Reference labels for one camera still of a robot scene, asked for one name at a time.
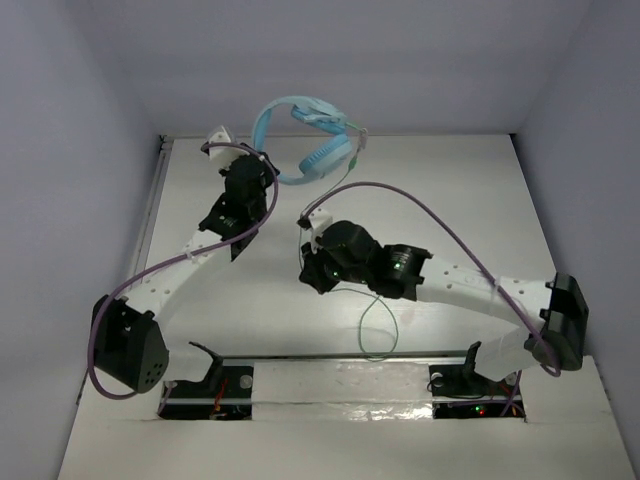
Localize white front board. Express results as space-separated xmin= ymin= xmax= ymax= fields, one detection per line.
xmin=60 ymin=360 xmax=634 ymax=479

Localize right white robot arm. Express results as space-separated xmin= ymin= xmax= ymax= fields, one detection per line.
xmin=298 ymin=218 xmax=589 ymax=393

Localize green headphone cable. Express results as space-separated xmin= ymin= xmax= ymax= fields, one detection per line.
xmin=294 ymin=119 xmax=400 ymax=362

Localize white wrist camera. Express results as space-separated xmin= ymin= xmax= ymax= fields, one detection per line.
xmin=297 ymin=207 xmax=333 ymax=253
xmin=203 ymin=125 xmax=236 ymax=169

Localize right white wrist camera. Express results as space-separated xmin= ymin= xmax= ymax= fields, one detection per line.
xmin=297 ymin=207 xmax=333 ymax=253

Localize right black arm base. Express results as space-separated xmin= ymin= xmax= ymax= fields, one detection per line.
xmin=427 ymin=341 xmax=526 ymax=420

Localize light blue headphones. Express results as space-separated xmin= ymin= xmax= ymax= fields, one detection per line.
xmin=249 ymin=95 xmax=352 ymax=186

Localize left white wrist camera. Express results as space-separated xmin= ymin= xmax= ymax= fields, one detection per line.
xmin=203 ymin=125 xmax=236 ymax=169

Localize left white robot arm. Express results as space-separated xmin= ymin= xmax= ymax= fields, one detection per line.
xmin=87 ymin=141 xmax=279 ymax=400

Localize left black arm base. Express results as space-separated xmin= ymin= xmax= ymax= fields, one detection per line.
xmin=157 ymin=342 xmax=254 ymax=421

